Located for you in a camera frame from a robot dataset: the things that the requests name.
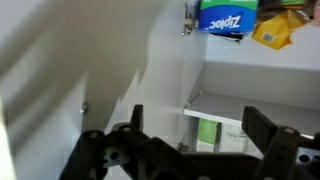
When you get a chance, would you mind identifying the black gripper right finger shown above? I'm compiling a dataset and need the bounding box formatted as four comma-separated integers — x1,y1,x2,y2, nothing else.
241,105,320,180

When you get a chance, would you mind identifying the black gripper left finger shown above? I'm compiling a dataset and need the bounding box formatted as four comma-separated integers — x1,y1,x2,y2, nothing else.
59,104,158,180

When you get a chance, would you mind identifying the wide light wood cabinet door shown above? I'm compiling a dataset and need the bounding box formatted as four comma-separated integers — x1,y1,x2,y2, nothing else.
0,0,208,180

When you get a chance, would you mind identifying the white cabinet shelf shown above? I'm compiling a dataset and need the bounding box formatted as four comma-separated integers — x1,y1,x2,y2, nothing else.
204,31,320,72
183,92,320,140

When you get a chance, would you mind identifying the light wood overhead cabinet body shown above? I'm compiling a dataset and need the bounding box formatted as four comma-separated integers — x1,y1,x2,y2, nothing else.
183,0,320,180

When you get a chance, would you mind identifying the metal cabinet door hinge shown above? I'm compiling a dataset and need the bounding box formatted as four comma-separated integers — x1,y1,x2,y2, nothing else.
181,3,200,37
176,141,190,155

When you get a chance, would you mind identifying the white translucent container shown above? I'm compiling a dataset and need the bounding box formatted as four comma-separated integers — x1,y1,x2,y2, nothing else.
219,123,250,155

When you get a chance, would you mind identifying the green and white box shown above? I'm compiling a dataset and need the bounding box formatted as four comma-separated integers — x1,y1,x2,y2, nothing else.
195,118,223,154

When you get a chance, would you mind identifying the yellow paper bag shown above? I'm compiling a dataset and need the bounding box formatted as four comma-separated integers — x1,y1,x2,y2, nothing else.
251,9,310,51

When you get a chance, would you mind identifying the blue Ziploc box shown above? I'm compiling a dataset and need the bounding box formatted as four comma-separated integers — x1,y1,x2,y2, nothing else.
198,0,260,34

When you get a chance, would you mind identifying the handle mounting screw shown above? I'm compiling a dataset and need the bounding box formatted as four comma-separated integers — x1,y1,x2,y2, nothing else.
79,101,91,116

